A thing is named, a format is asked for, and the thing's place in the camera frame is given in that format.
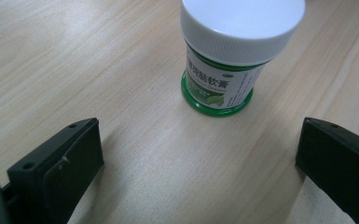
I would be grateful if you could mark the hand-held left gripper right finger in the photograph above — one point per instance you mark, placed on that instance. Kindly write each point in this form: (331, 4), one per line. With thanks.
(338, 161)

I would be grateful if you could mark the green jar with white lid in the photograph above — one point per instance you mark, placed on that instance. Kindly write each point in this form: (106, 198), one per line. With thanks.
(230, 46)

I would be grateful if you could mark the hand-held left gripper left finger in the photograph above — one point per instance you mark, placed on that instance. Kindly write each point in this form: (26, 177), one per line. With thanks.
(59, 168)

